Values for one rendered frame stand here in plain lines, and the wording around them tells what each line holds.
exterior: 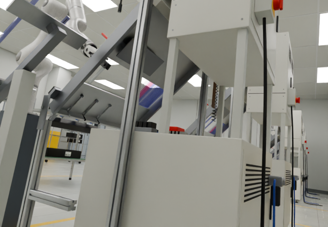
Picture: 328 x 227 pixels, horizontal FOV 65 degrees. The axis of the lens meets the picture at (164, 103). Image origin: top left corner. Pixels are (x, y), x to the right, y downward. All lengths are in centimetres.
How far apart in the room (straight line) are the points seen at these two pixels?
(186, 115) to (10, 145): 989
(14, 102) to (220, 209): 84
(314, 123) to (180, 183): 899
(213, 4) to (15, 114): 86
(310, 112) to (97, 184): 909
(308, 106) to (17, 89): 933
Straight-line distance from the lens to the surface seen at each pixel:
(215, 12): 102
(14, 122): 114
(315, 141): 967
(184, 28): 104
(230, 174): 84
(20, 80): 116
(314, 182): 962
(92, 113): 155
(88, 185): 114
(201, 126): 164
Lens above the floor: 54
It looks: 11 degrees up
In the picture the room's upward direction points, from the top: 7 degrees clockwise
